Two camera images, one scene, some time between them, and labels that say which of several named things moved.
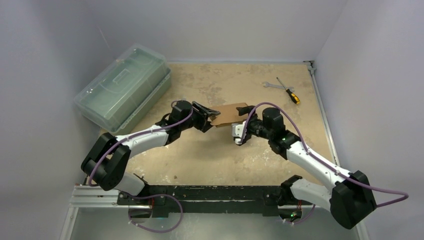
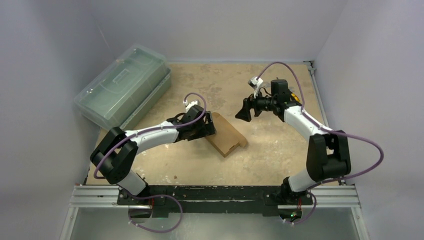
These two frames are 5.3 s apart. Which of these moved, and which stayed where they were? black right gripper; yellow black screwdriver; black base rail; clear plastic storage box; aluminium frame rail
Moved: black right gripper
Stayed: black base rail; aluminium frame rail; clear plastic storage box; yellow black screwdriver
